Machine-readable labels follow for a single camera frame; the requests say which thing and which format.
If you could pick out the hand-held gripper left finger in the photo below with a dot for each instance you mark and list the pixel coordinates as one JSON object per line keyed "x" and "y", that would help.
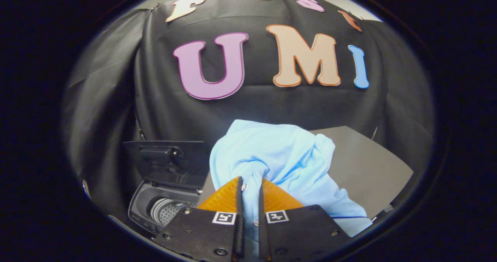
{"x": 202, "y": 235}

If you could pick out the grey washing machine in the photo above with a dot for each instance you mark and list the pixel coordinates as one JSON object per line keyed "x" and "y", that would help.
{"x": 141, "y": 211}

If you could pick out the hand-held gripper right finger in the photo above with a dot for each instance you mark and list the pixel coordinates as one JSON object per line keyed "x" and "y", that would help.
{"x": 303, "y": 235}

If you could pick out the beige cabinet with dark frame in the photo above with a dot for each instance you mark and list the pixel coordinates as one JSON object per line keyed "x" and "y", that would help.
{"x": 369, "y": 165}

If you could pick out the black backdrop cloth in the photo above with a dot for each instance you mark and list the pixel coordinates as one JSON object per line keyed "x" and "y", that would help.
{"x": 186, "y": 114}

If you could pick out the light blue garment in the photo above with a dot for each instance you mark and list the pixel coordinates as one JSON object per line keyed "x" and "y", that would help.
{"x": 279, "y": 157}

